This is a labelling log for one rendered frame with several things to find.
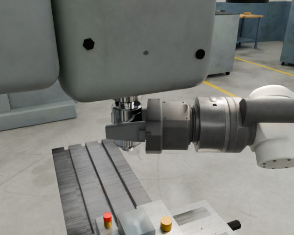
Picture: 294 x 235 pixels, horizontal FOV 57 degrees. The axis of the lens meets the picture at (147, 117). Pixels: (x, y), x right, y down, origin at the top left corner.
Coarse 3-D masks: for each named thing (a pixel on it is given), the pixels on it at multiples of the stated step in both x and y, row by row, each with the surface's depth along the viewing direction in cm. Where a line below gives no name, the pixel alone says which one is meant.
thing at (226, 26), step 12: (216, 12) 502; (216, 24) 457; (228, 24) 469; (288, 24) 555; (216, 36) 467; (228, 36) 479; (288, 36) 562; (216, 48) 477; (228, 48) 490; (288, 48) 568; (216, 60) 487; (228, 60) 500; (288, 60) 575; (216, 72) 497; (228, 72) 515
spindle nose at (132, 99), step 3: (135, 96) 40; (138, 96) 40; (141, 96) 41; (114, 99) 40; (117, 99) 40; (120, 99) 39; (123, 99) 39; (126, 99) 39; (129, 99) 39; (132, 99) 40; (135, 99) 40; (138, 99) 40; (120, 102) 40; (123, 102) 40; (126, 102) 40; (129, 102) 40
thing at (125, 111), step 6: (114, 102) 43; (138, 102) 43; (114, 108) 41; (120, 108) 41; (126, 108) 41; (132, 108) 41; (138, 108) 41; (120, 114) 40; (126, 114) 40; (132, 114) 41
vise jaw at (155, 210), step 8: (160, 200) 59; (136, 208) 57; (144, 208) 57; (152, 208) 57; (160, 208) 57; (152, 216) 55; (160, 216) 55; (168, 216) 55; (160, 224) 53; (176, 224) 53; (160, 232) 51; (168, 232) 51; (176, 232) 51
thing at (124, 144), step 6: (114, 114) 41; (138, 114) 41; (114, 120) 42; (120, 120) 41; (126, 120) 41; (132, 120) 41; (138, 120) 42; (114, 144) 44; (120, 144) 43; (126, 144) 42; (132, 144) 43; (138, 144) 44
